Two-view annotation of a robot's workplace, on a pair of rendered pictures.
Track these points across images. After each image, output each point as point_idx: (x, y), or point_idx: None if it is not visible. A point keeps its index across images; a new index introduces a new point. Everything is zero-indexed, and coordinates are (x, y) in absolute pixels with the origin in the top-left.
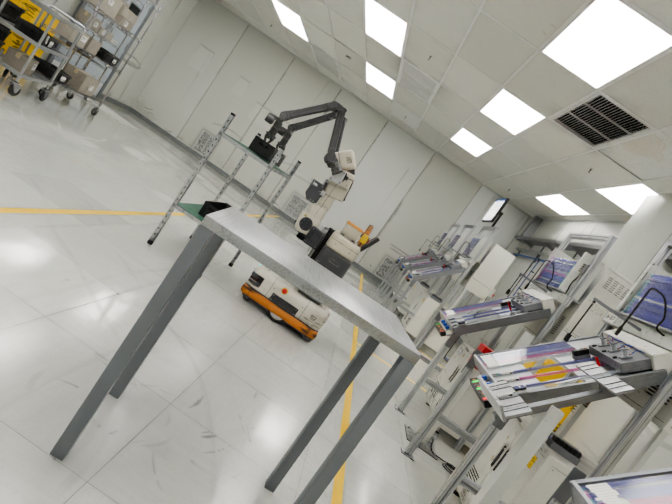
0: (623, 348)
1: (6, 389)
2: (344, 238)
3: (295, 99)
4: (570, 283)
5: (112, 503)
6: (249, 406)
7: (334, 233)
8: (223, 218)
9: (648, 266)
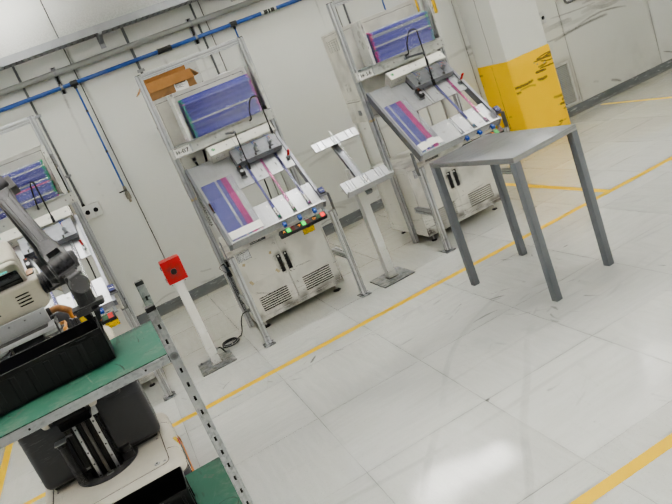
0: (270, 138)
1: (633, 280)
2: (107, 332)
3: None
4: (63, 180)
5: (587, 256)
6: (428, 329)
7: (111, 338)
8: (557, 131)
9: (172, 99)
